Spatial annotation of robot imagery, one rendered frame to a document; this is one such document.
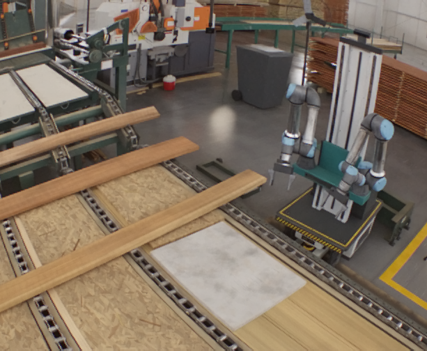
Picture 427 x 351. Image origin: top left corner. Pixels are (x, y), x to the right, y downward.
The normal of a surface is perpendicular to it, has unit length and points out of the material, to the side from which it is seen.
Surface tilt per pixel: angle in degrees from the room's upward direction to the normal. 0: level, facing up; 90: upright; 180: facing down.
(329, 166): 90
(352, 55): 90
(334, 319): 0
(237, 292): 0
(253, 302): 0
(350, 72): 90
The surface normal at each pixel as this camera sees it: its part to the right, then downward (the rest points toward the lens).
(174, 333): 0.07, -0.86
